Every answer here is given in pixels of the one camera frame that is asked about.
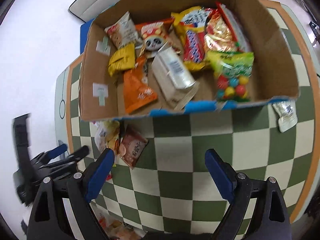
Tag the yellow snack packet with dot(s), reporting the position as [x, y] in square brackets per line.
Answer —
[123, 59]

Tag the white puff snack bag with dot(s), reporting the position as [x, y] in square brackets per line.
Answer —
[107, 135]

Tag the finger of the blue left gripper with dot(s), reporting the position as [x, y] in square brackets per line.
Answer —
[59, 150]

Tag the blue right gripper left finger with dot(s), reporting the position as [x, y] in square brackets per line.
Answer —
[84, 187]

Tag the white cookie snack packet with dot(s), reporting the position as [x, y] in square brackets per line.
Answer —
[123, 32]

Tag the red white biscuit packet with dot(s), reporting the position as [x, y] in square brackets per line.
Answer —
[235, 27]

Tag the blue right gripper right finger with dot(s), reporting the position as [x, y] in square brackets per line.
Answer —
[234, 187]

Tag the open cardboard milk box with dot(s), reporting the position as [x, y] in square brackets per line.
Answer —
[273, 78]

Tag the clear small sauce sachet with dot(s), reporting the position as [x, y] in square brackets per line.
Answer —
[286, 111]

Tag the brown cookie snack packet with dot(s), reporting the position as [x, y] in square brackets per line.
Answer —
[131, 146]

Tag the orange panda snack packet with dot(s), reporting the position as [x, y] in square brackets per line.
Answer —
[155, 35]

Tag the yellow red noodle packet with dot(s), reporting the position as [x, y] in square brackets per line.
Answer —
[201, 30]

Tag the white wafer pack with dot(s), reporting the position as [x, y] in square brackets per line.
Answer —
[174, 79]

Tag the green gumball candy bag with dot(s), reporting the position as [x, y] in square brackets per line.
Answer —
[232, 71]

